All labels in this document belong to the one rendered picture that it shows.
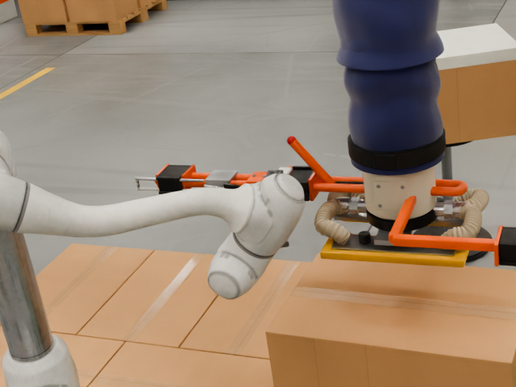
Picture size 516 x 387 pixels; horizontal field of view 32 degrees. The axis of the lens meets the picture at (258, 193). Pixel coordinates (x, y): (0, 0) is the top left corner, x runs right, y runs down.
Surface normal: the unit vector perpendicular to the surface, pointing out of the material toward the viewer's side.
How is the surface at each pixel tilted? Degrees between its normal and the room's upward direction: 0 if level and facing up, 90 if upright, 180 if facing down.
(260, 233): 104
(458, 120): 90
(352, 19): 99
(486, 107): 90
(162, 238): 0
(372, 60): 70
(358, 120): 76
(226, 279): 86
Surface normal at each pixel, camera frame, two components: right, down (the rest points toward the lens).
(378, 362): -0.39, 0.44
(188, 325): -0.13, -0.90
